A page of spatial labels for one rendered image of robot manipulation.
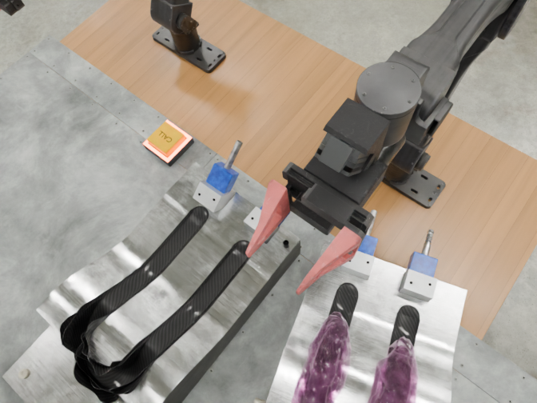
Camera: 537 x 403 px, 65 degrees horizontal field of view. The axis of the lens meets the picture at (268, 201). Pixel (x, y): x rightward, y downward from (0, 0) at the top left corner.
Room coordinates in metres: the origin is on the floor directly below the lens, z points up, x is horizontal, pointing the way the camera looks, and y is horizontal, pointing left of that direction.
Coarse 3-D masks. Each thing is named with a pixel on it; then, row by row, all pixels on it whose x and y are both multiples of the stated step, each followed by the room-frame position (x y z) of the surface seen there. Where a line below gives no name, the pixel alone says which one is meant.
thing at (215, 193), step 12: (240, 144) 0.39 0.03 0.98; (216, 168) 0.37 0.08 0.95; (228, 168) 0.36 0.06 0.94; (216, 180) 0.35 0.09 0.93; (228, 180) 0.34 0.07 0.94; (204, 192) 0.33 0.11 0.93; (216, 192) 0.33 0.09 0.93; (228, 192) 0.33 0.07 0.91; (204, 204) 0.32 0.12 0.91; (216, 204) 0.31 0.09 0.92
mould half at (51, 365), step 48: (192, 192) 0.36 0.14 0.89; (144, 240) 0.28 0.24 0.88; (192, 240) 0.26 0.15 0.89; (240, 240) 0.25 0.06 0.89; (288, 240) 0.23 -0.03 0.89; (96, 288) 0.19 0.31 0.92; (192, 288) 0.17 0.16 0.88; (240, 288) 0.16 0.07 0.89; (48, 336) 0.13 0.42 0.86; (96, 336) 0.11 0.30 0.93; (144, 336) 0.10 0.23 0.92; (192, 336) 0.09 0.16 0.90; (48, 384) 0.06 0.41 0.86; (144, 384) 0.03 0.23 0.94; (192, 384) 0.02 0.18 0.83
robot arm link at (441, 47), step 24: (456, 0) 0.38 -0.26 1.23; (480, 0) 0.37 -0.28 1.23; (504, 0) 0.38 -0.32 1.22; (528, 0) 0.41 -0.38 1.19; (432, 24) 0.36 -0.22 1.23; (456, 24) 0.34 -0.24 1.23; (480, 24) 0.34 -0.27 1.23; (504, 24) 0.40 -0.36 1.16; (408, 48) 0.32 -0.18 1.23; (432, 48) 0.32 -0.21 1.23; (456, 48) 0.31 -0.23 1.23; (432, 72) 0.28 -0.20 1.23; (456, 72) 0.28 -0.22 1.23; (432, 96) 0.25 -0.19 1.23
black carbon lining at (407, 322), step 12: (348, 288) 0.14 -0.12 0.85; (336, 300) 0.12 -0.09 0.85; (348, 300) 0.12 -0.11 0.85; (348, 312) 0.10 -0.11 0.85; (408, 312) 0.08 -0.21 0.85; (348, 324) 0.08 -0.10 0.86; (396, 324) 0.06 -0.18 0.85; (408, 324) 0.06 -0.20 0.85; (396, 336) 0.05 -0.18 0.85; (408, 336) 0.04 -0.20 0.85
